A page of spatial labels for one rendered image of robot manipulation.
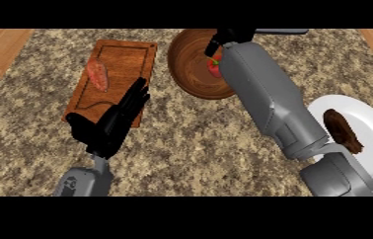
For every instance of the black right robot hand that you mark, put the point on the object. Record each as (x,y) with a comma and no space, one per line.
(228,37)

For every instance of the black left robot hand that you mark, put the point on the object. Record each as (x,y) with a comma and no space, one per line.
(113,124)

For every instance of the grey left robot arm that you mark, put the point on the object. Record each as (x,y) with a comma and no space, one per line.
(85,180)

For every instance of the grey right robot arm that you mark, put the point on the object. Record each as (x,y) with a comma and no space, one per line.
(272,101)

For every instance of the red bell pepper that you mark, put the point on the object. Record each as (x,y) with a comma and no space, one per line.
(216,66)

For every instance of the brown wooden bowl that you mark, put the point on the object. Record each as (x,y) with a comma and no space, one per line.
(194,68)

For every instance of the white plate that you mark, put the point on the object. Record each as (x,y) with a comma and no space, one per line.
(354,108)

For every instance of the grey flat object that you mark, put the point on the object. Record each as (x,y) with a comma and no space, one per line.
(282,31)

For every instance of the brown wooden cutting board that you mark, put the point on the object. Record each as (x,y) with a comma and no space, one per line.
(119,75)

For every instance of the dark brown steak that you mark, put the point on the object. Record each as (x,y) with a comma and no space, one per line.
(343,131)

